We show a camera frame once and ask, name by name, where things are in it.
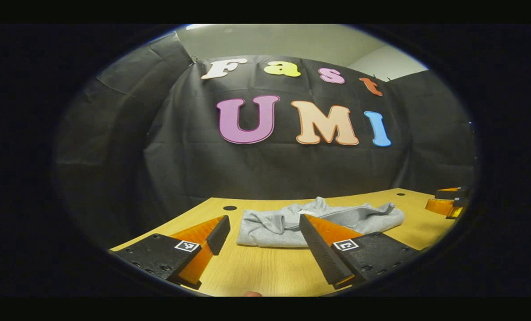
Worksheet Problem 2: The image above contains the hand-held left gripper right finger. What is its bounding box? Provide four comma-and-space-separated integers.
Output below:
298, 213, 422, 289

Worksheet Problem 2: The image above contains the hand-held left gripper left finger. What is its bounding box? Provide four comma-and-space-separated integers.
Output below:
109, 215, 231, 290

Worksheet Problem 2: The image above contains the grey sweatshirt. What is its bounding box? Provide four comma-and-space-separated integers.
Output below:
237, 197, 405, 248

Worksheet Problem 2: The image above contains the black backdrop cloth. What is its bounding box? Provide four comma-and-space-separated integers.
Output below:
54, 32, 476, 248

